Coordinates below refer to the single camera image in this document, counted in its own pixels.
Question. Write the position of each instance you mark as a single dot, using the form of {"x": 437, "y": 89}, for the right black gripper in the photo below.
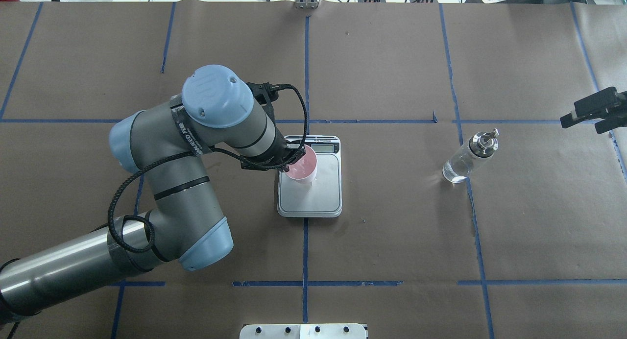
{"x": 595, "y": 105}

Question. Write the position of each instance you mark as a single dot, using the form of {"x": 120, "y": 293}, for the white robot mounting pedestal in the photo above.
{"x": 305, "y": 331}

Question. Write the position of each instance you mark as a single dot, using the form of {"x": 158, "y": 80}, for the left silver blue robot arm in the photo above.
{"x": 167, "y": 209}

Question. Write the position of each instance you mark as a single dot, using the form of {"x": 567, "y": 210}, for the pink paper cup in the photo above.
{"x": 304, "y": 170}

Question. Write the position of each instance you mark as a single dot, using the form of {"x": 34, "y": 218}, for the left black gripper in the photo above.
{"x": 280, "y": 152}

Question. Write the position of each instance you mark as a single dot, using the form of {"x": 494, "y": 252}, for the silver digital kitchen scale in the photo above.
{"x": 313, "y": 187}

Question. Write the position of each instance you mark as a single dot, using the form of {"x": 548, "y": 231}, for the clear glass sauce bottle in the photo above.
{"x": 472, "y": 154}

